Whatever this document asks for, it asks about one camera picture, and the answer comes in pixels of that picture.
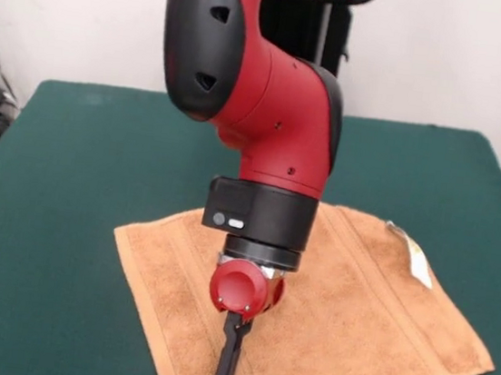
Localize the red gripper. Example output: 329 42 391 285
197 255 290 375

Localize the dark green table cloth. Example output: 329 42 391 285
0 71 501 375

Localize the tan terry towel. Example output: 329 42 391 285
96 177 501 375

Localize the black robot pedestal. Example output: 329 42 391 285
253 0 378 82

